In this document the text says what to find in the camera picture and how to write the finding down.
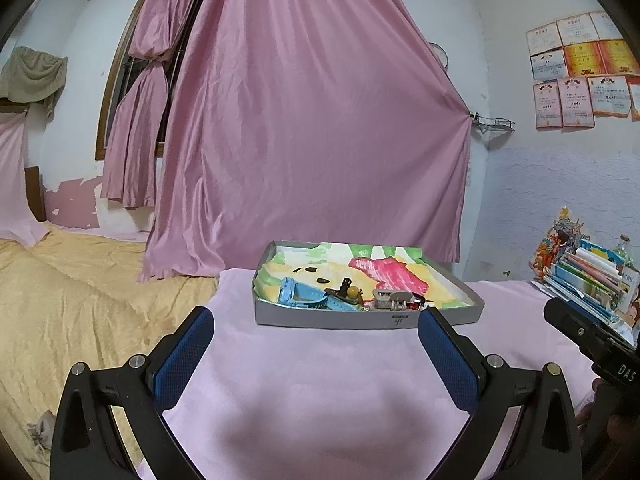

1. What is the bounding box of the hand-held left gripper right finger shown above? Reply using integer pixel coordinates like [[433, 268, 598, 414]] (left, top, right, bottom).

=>
[[417, 306, 583, 480]]

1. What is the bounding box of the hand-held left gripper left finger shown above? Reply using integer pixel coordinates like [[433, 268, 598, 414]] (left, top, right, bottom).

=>
[[50, 306, 216, 480]]

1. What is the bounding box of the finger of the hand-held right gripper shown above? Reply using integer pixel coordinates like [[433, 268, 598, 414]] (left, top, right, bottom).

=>
[[543, 298, 601, 356]]

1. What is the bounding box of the brown hair tie yellow bead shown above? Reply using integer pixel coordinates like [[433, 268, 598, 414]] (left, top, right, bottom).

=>
[[325, 277, 363, 307]]

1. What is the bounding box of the grey cardboard box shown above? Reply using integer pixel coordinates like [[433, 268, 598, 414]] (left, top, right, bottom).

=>
[[254, 240, 486, 331]]

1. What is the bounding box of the person's right hand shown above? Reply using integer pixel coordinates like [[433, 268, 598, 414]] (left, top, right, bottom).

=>
[[577, 377, 640, 463]]

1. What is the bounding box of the stack of books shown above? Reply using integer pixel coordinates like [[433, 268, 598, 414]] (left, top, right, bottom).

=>
[[532, 240, 640, 331]]

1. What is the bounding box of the glass bottle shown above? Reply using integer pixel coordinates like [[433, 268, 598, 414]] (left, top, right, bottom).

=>
[[612, 235, 640, 311]]

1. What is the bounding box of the white plastic hair clip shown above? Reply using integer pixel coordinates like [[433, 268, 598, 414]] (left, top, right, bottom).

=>
[[372, 289, 426, 312]]

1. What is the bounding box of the colourful paper decoration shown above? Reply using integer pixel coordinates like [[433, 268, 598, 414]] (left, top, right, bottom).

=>
[[534, 207, 591, 281]]

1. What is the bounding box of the painted bear paper sheet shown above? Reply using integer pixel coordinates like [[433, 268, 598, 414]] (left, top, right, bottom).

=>
[[257, 242, 476, 311]]

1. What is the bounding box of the yellow blanket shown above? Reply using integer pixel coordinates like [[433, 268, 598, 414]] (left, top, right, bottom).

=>
[[0, 222, 221, 461]]

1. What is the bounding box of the light blue smart watch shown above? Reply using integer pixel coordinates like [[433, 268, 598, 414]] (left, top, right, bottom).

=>
[[277, 277, 363, 313]]

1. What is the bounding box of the pink tablecloth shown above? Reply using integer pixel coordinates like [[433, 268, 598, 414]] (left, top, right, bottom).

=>
[[135, 267, 616, 480]]

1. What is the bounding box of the small grey rag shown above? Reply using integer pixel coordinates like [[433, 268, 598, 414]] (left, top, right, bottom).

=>
[[27, 409, 56, 448]]

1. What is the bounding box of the wooden headboard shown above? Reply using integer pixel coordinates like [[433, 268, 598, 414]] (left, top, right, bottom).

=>
[[25, 166, 48, 223]]

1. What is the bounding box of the tied pink window curtain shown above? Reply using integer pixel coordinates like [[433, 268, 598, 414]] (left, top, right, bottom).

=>
[[100, 0, 211, 209]]

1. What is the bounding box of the hanging pink cloth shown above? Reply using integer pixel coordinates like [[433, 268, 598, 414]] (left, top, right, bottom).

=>
[[0, 110, 51, 248]]

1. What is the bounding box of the wide pink satin curtain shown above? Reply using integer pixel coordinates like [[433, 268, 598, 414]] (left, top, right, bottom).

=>
[[139, 0, 473, 283]]

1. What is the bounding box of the beige towel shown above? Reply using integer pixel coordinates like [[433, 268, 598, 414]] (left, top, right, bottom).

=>
[[0, 46, 68, 121]]

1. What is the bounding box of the wire wall rack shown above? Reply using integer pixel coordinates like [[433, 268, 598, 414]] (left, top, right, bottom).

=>
[[470, 112, 516, 136]]

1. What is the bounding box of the wooden window frame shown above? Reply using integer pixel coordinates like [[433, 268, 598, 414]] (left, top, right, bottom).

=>
[[95, 0, 221, 161]]

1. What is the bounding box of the group of wall certificates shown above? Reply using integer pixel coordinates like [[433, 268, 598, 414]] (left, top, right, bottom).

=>
[[525, 10, 640, 132]]

